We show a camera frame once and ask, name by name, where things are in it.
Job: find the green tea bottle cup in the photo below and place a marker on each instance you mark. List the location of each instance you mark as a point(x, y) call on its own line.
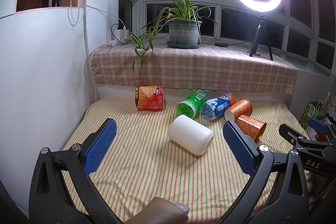
point(191, 105)

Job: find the red orange snack cup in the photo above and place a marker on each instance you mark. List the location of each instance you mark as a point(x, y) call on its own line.
point(149, 97)

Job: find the green tissue box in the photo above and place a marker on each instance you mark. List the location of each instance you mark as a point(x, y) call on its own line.
point(313, 110)

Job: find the black inline cable remote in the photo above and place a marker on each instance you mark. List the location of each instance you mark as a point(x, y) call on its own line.
point(220, 44)

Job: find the potted spider plant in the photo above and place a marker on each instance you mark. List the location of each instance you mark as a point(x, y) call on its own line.
point(184, 24)

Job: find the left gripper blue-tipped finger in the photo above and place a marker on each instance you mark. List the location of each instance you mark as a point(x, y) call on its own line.
point(317, 125)

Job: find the white power strip chargers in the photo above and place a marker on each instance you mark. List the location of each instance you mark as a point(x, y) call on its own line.
point(119, 36)

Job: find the brown sleeve cuff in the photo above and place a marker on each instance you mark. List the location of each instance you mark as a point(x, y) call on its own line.
point(162, 211)

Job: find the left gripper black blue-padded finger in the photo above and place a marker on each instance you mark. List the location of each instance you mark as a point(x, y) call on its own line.
point(288, 201)
point(61, 189)

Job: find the blue soda bottle cup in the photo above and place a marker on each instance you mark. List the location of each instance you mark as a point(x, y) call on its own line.
point(215, 107)

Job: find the white plastic cup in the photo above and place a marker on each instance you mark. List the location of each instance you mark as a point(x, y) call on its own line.
point(191, 135)

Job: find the white lace cloth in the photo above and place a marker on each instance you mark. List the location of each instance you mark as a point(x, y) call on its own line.
point(331, 105)

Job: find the orange paper cup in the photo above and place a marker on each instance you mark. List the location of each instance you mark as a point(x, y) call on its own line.
point(251, 127)
point(241, 107)

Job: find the orange paper cup rear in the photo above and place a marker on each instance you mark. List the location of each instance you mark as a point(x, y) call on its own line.
point(241, 107)

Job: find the orange paper cup front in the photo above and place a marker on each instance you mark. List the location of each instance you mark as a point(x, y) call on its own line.
point(251, 127)

